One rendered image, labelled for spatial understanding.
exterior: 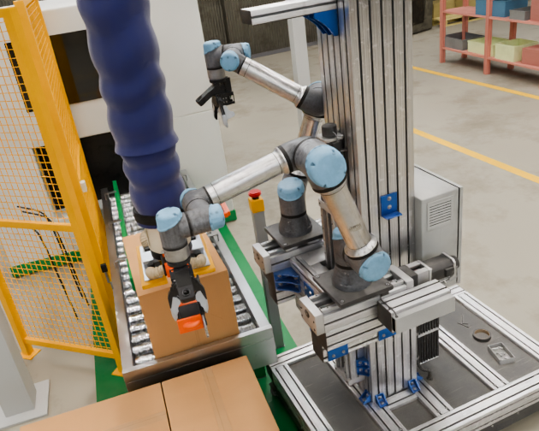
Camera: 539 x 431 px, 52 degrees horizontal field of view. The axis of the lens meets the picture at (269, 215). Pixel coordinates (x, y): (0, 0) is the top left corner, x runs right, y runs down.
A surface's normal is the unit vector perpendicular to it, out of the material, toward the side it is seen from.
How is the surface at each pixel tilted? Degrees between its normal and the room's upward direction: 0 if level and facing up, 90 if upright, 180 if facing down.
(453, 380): 0
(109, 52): 80
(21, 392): 90
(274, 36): 90
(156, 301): 90
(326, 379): 0
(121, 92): 73
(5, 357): 90
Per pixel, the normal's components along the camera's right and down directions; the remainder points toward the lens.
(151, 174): 0.02, 0.14
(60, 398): -0.13, -0.88
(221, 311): 0.34, 0.38
